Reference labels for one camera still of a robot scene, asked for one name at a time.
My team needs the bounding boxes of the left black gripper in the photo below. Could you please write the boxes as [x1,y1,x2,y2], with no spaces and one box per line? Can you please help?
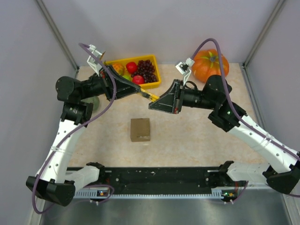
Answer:
[79,64,141,102]

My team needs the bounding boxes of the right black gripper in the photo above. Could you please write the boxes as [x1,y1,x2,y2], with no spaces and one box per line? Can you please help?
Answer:
[149,79,217,115]

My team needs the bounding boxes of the yellow utility knife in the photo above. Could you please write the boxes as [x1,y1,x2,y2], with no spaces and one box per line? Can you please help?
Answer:
[138,89,160,102]

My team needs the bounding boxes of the brown cardboard express box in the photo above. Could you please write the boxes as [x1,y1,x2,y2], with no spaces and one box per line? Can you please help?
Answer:
[130,118,150,142]

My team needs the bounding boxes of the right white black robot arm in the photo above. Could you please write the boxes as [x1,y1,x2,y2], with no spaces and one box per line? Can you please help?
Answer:
[149,75,300,195]

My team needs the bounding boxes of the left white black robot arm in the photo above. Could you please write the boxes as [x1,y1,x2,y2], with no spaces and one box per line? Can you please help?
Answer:
[26,66,141,209]

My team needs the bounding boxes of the green toy pear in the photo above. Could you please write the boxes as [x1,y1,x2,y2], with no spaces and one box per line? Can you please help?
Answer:
[123,75,131,81]

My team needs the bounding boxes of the red toy apple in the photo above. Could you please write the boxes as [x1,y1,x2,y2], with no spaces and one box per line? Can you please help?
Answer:
[132,75,145,85]

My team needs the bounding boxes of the toy pineapple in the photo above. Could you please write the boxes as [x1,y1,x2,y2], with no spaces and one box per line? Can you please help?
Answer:
[105,62,125,76]

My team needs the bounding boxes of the red toy tomato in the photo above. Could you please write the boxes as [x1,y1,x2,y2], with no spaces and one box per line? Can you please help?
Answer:
[126,62,138,74]

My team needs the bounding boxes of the purple toy grapes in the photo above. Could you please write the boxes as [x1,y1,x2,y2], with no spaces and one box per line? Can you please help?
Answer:
[131,60,158,84]

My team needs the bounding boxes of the green toy melon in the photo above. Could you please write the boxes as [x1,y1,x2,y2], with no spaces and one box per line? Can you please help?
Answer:
[82,96,100,112]

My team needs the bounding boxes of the yellow plastic tray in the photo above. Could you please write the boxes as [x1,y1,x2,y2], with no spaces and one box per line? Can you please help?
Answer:
[105,54,161,89]

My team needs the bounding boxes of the orange toy pumpkin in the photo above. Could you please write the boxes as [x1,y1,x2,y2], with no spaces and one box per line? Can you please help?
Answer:
[192,49,221,83]

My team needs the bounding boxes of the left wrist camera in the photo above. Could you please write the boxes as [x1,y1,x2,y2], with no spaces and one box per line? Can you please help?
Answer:
[86,44,106,73]

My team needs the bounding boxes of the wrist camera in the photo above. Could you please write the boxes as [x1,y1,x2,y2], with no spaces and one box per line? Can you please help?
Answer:
[86,44,106,73]
[175,58,195,85]

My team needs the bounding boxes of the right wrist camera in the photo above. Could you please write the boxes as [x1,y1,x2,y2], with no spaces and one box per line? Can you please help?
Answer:
[175,58,195,85]

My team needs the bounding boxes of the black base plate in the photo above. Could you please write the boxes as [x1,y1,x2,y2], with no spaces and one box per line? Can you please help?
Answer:
[89,167,246,195]

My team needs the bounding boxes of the aluminium rail frame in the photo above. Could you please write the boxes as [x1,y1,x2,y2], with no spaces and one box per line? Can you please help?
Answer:
[248,182,294,189]

